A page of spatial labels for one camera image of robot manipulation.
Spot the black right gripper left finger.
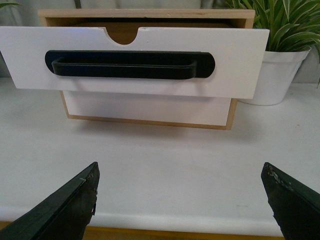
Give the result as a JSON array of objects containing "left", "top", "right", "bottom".
[{"left": 0, "top": 162, "right": 100, "bottom": 240}]

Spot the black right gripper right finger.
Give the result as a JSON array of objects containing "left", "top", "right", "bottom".
[{"left": 261, "top": 162, "right": 320, "bottom": 240}]

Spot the white drawer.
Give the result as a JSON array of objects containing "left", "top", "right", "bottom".
[
  {"left": 0, "top": 26, "right": 269, "bottom": 99},
  {"left": 63, "top": 91, "right": 231, "bottom": 126}
]

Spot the white plant pot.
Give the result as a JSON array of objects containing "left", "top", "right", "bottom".
[{"left": 239, "top": 47, "right": 312, "bottom": 106}]

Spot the green striped plant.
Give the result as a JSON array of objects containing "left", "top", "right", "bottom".
[{"left": 224, "top": 0, "right": 320, "bottom": 88}]

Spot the green plant left side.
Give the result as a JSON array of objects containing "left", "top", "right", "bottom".
[{"left": 0, "top": 2, "right": 22, "bottom": 9}]

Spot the black drawer handle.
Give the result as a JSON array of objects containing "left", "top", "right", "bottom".
[{"left": 44, "top": 50, "right": 216, "bottom": 80}]

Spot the wooden drawer cabinet frame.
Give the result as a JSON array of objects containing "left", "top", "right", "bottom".
[{"left": 38, "top": 8, "right": 254, "bottom": 130}]

